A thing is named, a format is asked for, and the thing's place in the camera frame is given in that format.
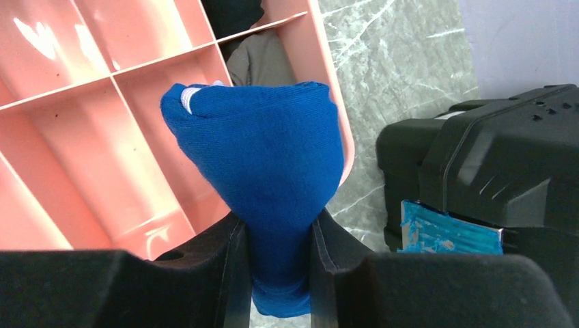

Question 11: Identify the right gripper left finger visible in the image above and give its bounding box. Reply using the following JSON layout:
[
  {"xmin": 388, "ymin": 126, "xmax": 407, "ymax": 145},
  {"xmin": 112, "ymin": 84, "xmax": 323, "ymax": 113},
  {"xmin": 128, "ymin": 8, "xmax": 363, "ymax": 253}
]
[{"xmin": 1, "ymin": 214, "xmax": 251, "ymax": 327}]

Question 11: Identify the black toolbox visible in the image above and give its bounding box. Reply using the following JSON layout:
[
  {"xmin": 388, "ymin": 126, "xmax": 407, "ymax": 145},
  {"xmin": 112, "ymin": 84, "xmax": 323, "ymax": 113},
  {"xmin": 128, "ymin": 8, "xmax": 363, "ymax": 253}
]
[{"xmin": 375, "ymin": 83, "xmax": 579, "ymax": 318}]

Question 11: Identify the rolled grey cloth in tray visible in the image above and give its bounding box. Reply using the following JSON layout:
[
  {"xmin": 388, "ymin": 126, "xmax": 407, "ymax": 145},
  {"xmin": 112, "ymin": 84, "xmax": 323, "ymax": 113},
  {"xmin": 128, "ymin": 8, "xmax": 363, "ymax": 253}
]
[{"xmin": 221, "ymin": 29, "xmax": 297, "ymax": 87}]

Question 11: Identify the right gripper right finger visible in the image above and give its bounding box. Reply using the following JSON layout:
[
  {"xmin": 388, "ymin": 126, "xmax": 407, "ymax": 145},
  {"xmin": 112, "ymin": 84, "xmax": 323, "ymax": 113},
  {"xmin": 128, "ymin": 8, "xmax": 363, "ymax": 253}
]
[{"xmin": 309, "ymin": 211, "xmax": 575, "ymax": 327}]

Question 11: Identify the rolled black cloth in tray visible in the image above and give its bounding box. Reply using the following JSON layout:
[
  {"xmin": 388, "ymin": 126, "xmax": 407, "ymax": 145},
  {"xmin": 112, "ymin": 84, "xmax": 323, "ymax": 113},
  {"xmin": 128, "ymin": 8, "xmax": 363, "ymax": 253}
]
[{"xmin": 201, "ymin": 0, "xmax": 264, "ymax": 39}]

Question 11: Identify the pink divided organizer tray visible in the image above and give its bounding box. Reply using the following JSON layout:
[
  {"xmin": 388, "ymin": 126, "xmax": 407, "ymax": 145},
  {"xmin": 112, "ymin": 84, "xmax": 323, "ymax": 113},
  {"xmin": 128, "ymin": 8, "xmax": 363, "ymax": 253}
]
[{"xmin": 1, "ymin": 1, "xmax": 354, "ymax": 260}]

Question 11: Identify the blue underwear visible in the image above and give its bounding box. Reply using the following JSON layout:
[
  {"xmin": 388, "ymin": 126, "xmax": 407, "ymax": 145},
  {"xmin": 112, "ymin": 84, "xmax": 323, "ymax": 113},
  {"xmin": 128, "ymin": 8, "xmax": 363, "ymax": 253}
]
[{"xmin": 160, "ymin": 81, "xmax": 345, "ymax": 318}]

